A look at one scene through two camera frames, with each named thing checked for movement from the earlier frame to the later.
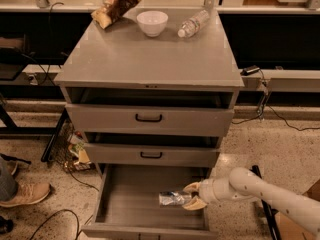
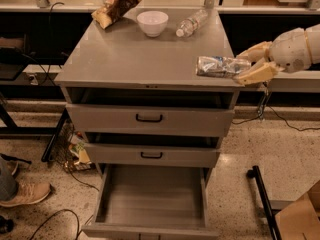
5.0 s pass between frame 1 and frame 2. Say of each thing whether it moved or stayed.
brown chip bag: stayed
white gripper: moved
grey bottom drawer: stayed
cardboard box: stayed
